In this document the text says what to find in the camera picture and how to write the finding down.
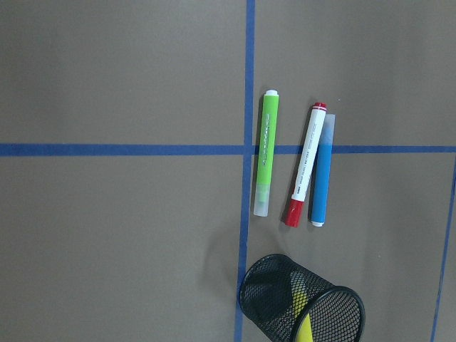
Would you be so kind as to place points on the green highlighter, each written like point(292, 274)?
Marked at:
point(269, 115)

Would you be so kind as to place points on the red white marker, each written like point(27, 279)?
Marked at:
point(306, 164)

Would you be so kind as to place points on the blue highlighter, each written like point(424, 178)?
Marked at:
point(322, 172)

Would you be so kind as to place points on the black mesh pen cup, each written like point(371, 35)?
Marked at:
point(288, 302)

